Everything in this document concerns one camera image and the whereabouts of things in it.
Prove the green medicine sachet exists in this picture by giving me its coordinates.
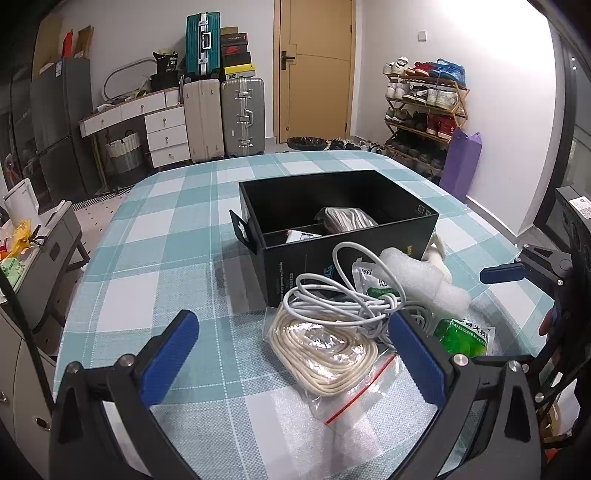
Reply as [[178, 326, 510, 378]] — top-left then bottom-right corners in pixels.
[[352, 260, 399, 298], [434, 318, 496, 358]]

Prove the cream rope coil bag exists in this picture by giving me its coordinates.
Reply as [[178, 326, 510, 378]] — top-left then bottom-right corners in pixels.
[[263, 307, 400, 433]]

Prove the white foam block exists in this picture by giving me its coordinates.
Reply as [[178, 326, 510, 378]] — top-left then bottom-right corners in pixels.
[[380, 247, 471, 319]]

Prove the white charging cable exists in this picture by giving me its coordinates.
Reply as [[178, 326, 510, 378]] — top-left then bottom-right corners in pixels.
[[281, 240, 438, 345]]

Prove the small red-striped plastic bag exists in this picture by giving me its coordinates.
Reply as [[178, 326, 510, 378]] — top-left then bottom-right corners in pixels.
[[286, 229, 321, 244]]

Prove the white plush toy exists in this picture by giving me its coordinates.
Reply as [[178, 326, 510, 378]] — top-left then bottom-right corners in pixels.
[[422, 232, 453, 284]]

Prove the person's right hand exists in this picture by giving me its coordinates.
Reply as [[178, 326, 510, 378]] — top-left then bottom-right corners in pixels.
[[538, 308, 555, 337]]

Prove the purple shopping bag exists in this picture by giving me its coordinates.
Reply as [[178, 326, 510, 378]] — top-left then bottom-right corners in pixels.
[[439, 129, 482, 203]]

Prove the grey side cabinet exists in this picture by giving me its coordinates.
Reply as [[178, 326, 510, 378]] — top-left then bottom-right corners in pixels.
[[14, 201, 90, 333]]

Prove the teal checkered tablecloth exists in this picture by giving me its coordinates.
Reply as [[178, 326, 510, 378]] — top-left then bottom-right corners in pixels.
[[57, 152, 552, 479]]

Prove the black cardboard box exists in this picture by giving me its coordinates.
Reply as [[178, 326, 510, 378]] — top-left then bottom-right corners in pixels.
[[230, 170, 439, 307]]

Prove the wooden shoe rack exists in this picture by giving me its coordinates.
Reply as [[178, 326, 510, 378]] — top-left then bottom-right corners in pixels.
[[383, 56, 470, 183]]

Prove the yellow snack bag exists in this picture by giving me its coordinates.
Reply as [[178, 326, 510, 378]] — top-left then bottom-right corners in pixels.
[[9, 219, 32, 258]]

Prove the woven laundry basket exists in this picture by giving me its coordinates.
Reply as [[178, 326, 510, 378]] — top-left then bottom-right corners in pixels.
[[106, 130, 147, 188]]

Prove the white drawer desk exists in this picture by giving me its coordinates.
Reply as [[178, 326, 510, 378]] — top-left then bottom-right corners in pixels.
[[79, 87, 190, 169]]

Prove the beige suitcase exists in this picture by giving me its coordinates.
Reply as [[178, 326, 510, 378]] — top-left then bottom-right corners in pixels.
[[182, 79, 225, 163]]

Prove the dark grey refrigerator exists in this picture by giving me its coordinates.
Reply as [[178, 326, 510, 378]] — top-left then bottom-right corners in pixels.
[[10, 58, 101, 212]]

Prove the silver aluminium suitcase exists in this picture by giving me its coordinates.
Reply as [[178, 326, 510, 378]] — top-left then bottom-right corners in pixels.
[[221, 77, 266, 157]]

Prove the wooden door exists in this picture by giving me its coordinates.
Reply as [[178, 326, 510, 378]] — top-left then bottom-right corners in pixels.
[[273, 0, 356, 143]]

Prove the black tote bag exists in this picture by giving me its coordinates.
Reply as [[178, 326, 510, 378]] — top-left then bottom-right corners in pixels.
[[150, 49, 179, 91]]

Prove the stack of shoe boxes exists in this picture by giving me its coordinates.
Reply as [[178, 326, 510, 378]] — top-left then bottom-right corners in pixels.
[[221, 26, 256, 80]]

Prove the teal suitcase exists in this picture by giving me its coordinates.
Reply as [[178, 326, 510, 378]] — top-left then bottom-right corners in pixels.
[[185, 12, 221, 77]]

